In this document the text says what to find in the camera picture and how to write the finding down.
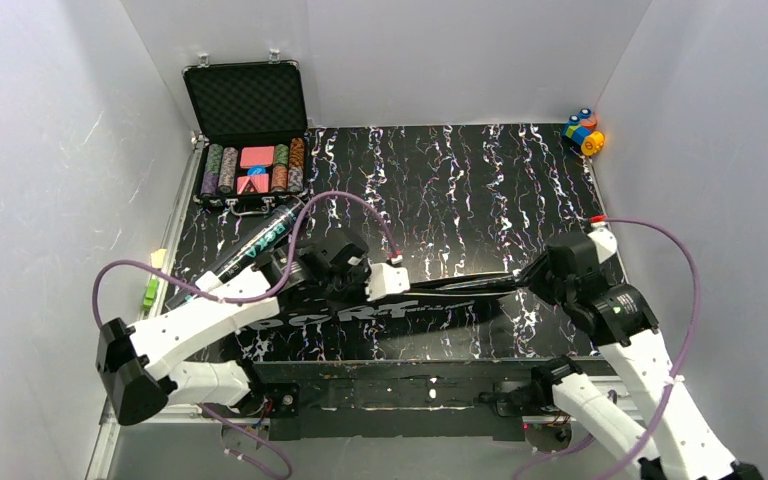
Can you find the green clip on rail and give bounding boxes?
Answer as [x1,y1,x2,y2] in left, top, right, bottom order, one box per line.
[141,277,159,313]

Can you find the black racket bag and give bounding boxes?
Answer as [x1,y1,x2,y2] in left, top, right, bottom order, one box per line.
[236,272,520,336]

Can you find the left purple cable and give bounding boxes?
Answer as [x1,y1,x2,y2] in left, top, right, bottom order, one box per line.
[91,190,404,480]

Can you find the black shuttlecock tube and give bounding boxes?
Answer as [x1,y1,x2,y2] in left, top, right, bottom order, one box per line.
[193,197,305,293]

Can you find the aluminium rail frame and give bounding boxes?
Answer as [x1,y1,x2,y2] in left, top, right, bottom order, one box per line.
[85,132,664,480]

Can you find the colourful toy blocks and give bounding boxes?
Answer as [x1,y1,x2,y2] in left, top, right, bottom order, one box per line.
[561,108,605,156]

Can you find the purple cable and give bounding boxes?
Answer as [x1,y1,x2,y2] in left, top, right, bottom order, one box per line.
[91,190,404,480]
[513,215,702,480]

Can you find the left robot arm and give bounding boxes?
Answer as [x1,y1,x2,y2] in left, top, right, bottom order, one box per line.
[96,228,370,426]

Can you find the black poker chip case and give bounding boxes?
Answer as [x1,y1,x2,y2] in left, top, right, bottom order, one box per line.
[182,58,309,211]

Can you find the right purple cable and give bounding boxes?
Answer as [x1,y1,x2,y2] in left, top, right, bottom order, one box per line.
[513,215,702,480]

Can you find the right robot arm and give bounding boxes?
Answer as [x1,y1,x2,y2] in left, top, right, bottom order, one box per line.
[523,222,762,479]

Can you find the beige clip on rail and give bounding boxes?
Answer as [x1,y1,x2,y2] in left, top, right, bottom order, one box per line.
[149,248,167,270]

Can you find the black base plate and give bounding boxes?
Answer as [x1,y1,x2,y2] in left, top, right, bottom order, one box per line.
[252,359,571,441]

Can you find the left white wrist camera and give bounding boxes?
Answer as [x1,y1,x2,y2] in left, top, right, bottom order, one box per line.
[365,263,411,302]

